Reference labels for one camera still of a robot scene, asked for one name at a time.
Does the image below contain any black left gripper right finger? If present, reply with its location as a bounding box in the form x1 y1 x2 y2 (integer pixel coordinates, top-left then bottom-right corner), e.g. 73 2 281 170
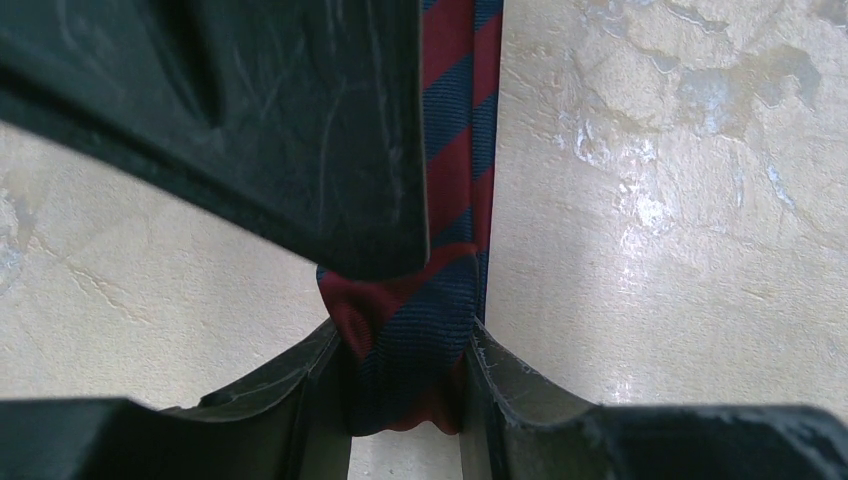
460 324 847 479

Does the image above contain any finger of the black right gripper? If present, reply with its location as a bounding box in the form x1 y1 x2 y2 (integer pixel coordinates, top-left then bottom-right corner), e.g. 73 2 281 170
1 0 429 281

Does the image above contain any red navy striped tie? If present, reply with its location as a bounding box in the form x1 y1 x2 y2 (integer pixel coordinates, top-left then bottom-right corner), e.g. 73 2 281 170
316 1 504 437

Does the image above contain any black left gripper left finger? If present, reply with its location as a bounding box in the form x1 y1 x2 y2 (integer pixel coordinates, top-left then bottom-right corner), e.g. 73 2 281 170
1 322 351 479

